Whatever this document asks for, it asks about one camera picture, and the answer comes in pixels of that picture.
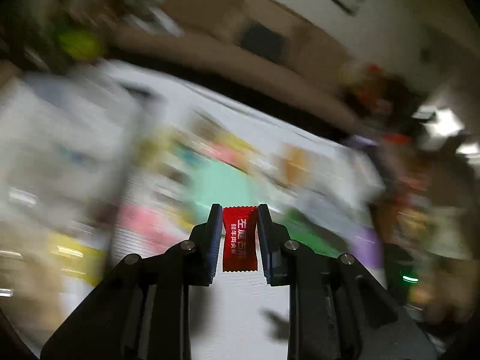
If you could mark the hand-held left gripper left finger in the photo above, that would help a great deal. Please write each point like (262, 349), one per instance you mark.
(214, 249)

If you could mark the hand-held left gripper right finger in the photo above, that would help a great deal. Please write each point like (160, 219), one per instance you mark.
(264, 249)

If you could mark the red sachet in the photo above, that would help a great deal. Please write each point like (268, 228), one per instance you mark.
(240, 240)

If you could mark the purple plastic item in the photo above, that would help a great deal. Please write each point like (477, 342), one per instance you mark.
(369, 249)

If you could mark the green and white packet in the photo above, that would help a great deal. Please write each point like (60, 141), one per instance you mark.
(311, 236)

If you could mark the mint green case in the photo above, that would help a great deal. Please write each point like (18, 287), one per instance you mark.
(225, 187)

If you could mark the cluttered side shelf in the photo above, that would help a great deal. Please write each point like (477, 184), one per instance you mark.
(375, 93)

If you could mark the dark cushion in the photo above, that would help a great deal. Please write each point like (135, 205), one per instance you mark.
(262, 41)

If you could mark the brown sofa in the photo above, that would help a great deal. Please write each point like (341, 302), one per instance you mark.
(232, 26)

